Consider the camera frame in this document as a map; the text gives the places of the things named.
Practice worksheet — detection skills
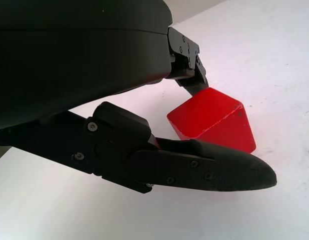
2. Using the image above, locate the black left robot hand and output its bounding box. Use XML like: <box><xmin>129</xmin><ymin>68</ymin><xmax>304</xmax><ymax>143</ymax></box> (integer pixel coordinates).
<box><xmin>0</xmin><ymin>0</ymin><xmax>278</xmax><ymax>195</ymax></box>

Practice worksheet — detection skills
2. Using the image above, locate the red cube block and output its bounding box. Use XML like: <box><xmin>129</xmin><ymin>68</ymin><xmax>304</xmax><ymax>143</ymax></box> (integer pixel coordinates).
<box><xmin>166</xmin><ymin>87</ymin><xmax>257</xmax><ymax>153</ymax></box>

